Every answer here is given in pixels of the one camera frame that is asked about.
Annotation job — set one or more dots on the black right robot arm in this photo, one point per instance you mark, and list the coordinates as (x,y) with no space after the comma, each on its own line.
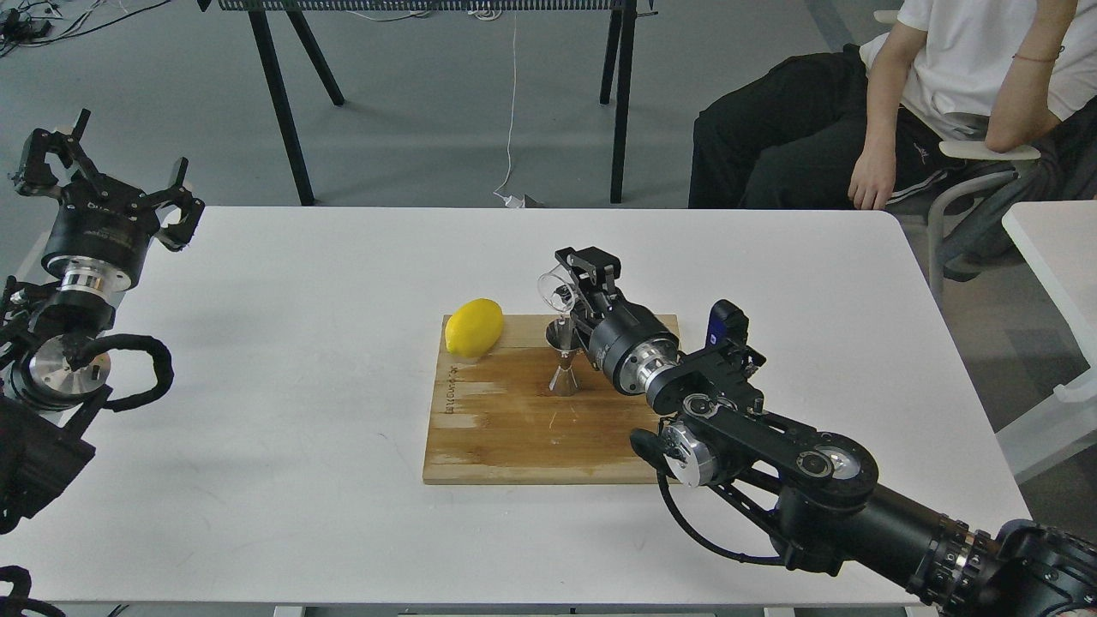
(815,494)

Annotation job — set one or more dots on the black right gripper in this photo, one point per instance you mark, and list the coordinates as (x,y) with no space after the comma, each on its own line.
(623,340)

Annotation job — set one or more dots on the wooden cutting board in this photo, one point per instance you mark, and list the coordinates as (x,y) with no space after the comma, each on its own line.
(494,421)

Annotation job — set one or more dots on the yellow lemon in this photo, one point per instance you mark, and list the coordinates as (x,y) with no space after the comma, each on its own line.
(474,329)

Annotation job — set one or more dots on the person right hand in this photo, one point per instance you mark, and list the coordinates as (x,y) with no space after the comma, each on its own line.
(873,180)

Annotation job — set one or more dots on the clear glass cup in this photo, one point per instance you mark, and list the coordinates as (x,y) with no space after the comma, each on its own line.
(560,288)

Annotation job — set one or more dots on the seated person white shirt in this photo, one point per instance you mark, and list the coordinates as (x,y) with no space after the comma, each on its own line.
(1002,72)

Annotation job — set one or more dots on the black metal table frame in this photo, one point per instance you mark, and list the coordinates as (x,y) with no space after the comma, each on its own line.
(442,61)

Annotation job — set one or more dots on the steel double jigger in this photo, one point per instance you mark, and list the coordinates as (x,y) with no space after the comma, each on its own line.
(563,381)

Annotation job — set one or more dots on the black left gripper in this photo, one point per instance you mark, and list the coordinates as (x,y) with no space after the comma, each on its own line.
(117,229)

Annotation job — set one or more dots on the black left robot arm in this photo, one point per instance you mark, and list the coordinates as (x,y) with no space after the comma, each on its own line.
(62,363)

